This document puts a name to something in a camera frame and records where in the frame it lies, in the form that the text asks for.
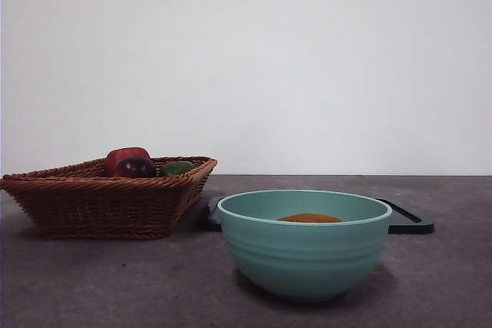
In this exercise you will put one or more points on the dark red plum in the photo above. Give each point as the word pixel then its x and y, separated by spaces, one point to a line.
pixel 134 166

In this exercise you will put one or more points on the teal ribbed bowl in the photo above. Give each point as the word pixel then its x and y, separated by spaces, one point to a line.
pixel 303 259

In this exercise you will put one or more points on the brown wicker basket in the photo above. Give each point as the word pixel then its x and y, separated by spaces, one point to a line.
pixel 96 209

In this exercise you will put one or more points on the dark rectangular tray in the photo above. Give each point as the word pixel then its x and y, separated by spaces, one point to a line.
pixel 407 224

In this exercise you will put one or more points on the orange-brown kiwifruit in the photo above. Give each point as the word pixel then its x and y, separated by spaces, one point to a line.
pixel 309 218

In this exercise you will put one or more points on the green avocado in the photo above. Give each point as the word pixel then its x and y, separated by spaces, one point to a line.
pixel 175 168

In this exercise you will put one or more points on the red apple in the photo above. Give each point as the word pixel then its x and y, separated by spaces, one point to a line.
pixel 123 154

